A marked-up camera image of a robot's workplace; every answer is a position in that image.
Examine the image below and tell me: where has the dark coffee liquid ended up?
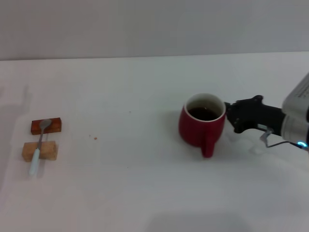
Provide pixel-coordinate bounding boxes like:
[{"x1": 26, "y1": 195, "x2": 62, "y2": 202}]
[{"x1": 187, "y1": 107, "x2": 225, "y2": 122}]

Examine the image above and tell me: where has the dark red-brown wooden block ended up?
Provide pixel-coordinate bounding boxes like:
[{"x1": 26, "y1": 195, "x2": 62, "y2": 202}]
[{"x1": 31, "y1": 117, "x2": 62, "y2": 135}]

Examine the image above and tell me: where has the red ceramic cup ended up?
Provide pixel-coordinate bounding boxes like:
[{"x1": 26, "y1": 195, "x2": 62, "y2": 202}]
[{"x1": 178, "y1": 93, "x2": 227, "y2": 159}]

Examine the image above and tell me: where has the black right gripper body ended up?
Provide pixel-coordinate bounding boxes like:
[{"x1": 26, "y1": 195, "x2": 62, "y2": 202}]
[{"x1": 256, "y1": 102, "x2": 286, "y2": 136}]

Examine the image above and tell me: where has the light wooden block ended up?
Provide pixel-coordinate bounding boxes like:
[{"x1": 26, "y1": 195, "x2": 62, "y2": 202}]
[{"x1": 22, "y1": 141, "x2": 58, "y2": 162}]

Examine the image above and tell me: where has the metal spoon light blue handle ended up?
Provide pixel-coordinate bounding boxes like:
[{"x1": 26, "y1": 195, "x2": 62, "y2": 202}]
[{"x1": 28, "y1": 118, "x2": 52, "y2": 176}]

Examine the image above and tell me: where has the thin right arm cable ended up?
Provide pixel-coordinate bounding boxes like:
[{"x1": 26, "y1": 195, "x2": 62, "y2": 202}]
[{"x1": 260, "y1": 128, "x2": 300, "y2": 148}]

